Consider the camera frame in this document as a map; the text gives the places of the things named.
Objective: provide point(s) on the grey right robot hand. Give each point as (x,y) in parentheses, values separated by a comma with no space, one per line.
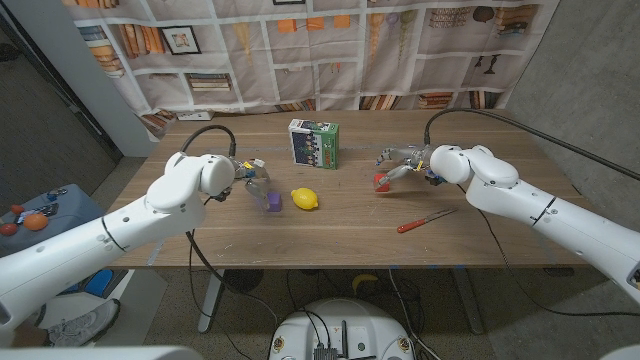
(415,156)

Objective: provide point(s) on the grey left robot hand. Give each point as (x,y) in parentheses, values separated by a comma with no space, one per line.
(255,175)

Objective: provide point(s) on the purple magnetic block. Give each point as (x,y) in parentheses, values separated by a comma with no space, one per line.
(274,201)

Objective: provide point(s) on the red magnetic block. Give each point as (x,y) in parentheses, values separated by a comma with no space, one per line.
(381,185)

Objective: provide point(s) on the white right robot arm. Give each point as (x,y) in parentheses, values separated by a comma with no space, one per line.
(550,220)

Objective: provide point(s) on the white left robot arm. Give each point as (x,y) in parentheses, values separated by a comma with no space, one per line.
(115,240)

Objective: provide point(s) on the yellow toy lemon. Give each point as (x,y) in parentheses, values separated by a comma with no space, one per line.
(304,198)

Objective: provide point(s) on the green printed package box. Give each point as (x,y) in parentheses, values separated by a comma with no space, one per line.
(312,145)

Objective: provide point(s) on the orange toy fruit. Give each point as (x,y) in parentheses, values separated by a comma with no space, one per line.
(35,222)

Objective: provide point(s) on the red toy fruit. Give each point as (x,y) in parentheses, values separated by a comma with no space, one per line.
(8,229)

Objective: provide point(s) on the white power strip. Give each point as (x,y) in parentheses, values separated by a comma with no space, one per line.
(195,116)

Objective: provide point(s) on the black round fan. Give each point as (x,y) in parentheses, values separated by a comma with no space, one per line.
(242,281)

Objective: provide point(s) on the printed bookshelf backdrop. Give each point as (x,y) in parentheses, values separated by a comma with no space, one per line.
(350,65)

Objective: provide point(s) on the yellow banana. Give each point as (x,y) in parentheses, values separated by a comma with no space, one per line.
(364,280)

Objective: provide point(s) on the white table leg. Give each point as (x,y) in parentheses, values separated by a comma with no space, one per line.
(209,305)

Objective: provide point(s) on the grey table leg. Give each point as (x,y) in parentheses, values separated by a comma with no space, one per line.
(470,305)

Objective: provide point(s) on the white mat with blue footprints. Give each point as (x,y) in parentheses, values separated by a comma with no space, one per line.
(140,295)

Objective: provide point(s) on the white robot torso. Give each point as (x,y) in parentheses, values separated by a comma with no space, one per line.
(345,325)

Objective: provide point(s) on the blue-grey storage box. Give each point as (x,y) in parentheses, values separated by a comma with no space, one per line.
(75,210)

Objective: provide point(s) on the grey sneaker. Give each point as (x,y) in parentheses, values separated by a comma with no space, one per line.
(85,325)

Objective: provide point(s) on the person's brown trouser leg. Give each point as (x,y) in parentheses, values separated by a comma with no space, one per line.
(27,335)

